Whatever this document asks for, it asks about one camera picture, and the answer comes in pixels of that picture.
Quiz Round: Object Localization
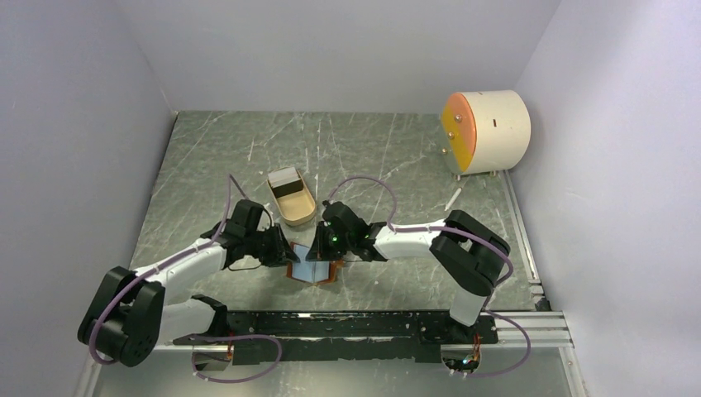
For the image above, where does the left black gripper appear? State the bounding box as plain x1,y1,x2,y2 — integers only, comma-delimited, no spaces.
245,222,300,267

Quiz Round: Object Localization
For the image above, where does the brown leather card holder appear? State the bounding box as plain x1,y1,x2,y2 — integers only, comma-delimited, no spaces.
286,242,345,285

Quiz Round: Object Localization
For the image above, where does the beige oval card tray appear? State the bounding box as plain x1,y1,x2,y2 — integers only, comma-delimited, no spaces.
267,167,317,227

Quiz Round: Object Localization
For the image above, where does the black card divider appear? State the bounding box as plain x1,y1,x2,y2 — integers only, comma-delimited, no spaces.
271,179,305,198

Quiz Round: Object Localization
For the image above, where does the stack of white cards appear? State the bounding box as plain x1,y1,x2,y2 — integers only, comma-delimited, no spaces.
268,167,300,188

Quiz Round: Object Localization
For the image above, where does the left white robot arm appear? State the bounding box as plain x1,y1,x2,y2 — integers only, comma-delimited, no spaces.
77,199,299,367

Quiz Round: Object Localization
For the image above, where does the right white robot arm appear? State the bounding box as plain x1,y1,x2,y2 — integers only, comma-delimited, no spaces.
305,201,510,342

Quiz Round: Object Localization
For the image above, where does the white pen on table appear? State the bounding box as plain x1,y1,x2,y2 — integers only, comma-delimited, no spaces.
444,188,462,211

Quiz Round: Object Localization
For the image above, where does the cream cylindrical cabinet orange door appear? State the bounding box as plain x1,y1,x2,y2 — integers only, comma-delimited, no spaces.
440,90,532,177

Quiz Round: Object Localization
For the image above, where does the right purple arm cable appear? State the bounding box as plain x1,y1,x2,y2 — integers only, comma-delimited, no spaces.
327,176,516,286

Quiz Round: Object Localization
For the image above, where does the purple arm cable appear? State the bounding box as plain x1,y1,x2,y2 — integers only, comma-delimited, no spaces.
88,174,250,366
327,176,516,286

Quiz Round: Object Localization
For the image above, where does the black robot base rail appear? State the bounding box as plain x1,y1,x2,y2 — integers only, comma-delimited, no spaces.
174,309,498,366

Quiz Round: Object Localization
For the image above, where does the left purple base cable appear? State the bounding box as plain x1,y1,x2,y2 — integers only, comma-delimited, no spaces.
180,334,284,385

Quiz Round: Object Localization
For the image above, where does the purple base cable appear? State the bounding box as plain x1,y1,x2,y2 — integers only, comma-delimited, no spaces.
449,309,533,380
180,334,284,385

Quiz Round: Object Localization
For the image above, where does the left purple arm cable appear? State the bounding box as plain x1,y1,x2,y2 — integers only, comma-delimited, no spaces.
88,174,250,366

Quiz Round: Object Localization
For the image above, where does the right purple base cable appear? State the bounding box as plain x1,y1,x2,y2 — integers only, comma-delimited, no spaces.
449,309,533,380

